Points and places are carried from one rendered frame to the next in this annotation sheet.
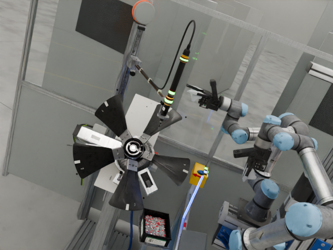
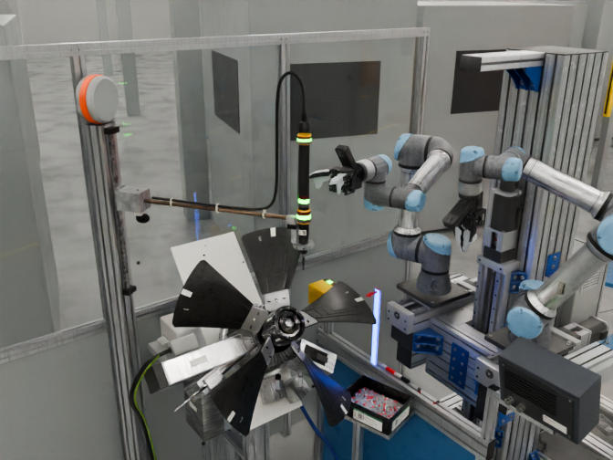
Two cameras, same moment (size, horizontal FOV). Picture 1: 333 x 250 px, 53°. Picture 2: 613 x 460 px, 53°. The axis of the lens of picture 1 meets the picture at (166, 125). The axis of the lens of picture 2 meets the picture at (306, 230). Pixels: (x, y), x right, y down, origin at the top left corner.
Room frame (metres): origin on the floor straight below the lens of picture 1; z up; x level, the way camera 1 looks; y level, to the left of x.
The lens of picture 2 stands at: (0.34, 1.21, 2.23)
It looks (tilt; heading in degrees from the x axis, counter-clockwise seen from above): 22 degrees down; 320
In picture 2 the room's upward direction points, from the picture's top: straight up
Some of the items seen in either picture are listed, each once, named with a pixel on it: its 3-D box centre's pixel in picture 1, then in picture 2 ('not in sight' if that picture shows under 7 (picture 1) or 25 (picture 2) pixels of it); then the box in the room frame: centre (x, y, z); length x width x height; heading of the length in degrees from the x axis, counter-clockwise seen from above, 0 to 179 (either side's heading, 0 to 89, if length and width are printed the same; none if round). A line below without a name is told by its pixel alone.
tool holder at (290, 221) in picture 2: (164, 108); (300, 231); (1.76, 0.04, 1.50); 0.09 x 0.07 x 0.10; 32
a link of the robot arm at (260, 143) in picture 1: (263, 142); (469, 186); (1.49, -0.46, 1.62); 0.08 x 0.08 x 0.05
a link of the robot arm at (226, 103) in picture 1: (224, 103); (361, 171); (1.79, -0.26, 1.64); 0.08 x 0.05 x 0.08; 7
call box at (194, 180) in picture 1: (198, 175); (329, 298); (2.03, -0.34, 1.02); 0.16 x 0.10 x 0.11; 177
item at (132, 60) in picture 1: (133, 63); (131, 199); (2.28, 0.37, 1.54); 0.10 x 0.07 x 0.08; 32
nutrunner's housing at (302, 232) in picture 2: (174, 84); (304, 185); (1.75, 0.04, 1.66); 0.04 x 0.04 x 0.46
